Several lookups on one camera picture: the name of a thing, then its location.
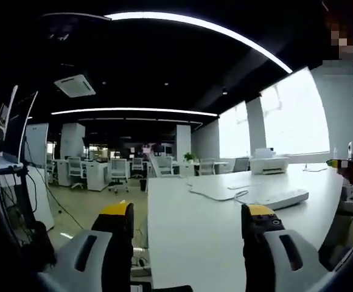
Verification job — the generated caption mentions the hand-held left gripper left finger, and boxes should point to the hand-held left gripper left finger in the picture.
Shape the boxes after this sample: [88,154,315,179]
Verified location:
[57,203,135,292]

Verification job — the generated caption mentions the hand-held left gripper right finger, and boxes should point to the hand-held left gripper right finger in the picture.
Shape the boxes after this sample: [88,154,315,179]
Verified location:
[240,203,322,292]

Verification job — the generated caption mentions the white power strip cable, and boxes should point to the white power strip cable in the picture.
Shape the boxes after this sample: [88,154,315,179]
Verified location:
[233,189,258,205]

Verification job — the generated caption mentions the long ceiling light strip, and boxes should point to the long ceiling light strip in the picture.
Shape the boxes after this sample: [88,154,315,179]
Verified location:
[104,12,293,74]
[51,107,220,117]

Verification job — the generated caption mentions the bright window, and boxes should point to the bright window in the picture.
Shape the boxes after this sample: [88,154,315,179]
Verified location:
[218,101,251,159]
[259,67,331,156]

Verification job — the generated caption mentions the floor extension socket with plugs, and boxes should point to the floor extension socket with plugs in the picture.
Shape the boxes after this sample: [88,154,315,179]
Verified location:
[130,256,152,278]

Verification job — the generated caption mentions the white printer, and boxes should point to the white printer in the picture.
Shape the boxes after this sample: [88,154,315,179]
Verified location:
[249,148,290,175]

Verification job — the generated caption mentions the white partition panel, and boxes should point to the white partition panel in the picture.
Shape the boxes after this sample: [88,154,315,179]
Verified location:
[26,165,55,231]

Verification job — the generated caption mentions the white table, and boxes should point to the white table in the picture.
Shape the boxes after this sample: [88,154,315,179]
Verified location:
[145,162,344,292]

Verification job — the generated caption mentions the row of white office chairs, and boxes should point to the row of white office chairs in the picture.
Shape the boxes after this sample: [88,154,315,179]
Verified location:
[46,153,251,193]

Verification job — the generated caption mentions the white standing desk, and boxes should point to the white standing desk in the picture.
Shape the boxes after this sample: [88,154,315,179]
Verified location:
[0,154,28,244]

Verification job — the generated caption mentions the white whiteboard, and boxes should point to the white whiteboard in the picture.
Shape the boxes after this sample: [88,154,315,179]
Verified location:
[23,122,50,167]

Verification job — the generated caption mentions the flat computer monitor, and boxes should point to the flat computer monitor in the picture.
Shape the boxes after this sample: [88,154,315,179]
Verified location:
[0,84,19,159]
[17,90,40,162]

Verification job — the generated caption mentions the green potted plant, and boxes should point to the green potted plant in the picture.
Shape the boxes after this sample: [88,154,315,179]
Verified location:
[183,151,200,164]

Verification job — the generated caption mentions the ceiling air conditioner unit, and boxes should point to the ceiling air conditioner unit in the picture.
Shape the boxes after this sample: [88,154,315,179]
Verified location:
[54,74,97,99]

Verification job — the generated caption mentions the black floor cable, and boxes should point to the black floor cable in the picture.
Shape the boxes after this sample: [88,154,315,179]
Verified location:
[24,138,85,231]

